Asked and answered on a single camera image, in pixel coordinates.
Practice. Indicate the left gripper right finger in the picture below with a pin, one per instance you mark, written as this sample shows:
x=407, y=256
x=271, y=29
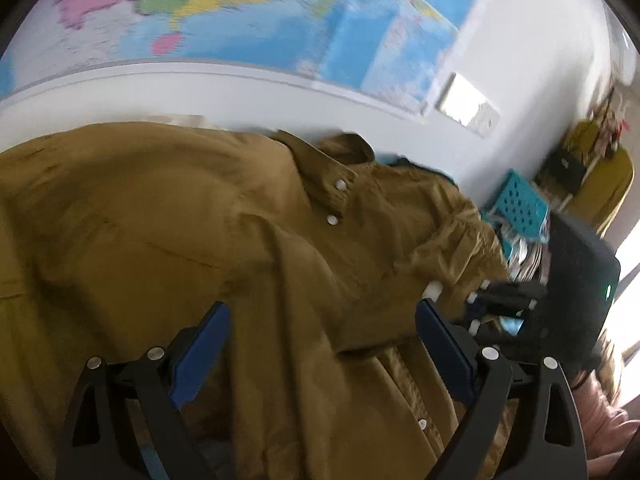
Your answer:
x=545, y=441

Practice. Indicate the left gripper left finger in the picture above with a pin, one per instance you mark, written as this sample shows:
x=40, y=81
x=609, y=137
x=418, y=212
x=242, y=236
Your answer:
x=98, y=439

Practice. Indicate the mustard brown shirt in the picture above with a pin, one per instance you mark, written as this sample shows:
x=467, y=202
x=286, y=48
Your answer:
x=116, y=236

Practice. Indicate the person's right forearm pink sleeve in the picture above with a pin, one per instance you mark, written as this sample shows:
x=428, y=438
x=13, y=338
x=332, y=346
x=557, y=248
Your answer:
x=607, y=430

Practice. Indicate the pile of clothes by rack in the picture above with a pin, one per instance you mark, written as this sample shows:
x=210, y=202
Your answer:
x=527, y=260

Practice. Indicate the turquoise plastic basket rack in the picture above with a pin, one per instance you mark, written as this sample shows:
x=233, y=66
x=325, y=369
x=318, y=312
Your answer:
x=519, y=216

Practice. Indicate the yellow hanging coat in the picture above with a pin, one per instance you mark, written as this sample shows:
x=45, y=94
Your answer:
x=598, y=201

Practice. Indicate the black handbag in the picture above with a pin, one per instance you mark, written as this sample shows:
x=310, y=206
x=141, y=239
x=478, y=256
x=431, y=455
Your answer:
x=566, y=169

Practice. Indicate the black garment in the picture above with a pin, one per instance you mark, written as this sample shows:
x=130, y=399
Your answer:
x=425, y=167

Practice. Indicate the white wall socket panel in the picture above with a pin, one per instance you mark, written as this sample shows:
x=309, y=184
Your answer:
x=463, y=103

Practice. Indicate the colourful wall map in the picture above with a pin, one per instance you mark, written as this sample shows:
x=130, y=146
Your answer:
x=391, y=50

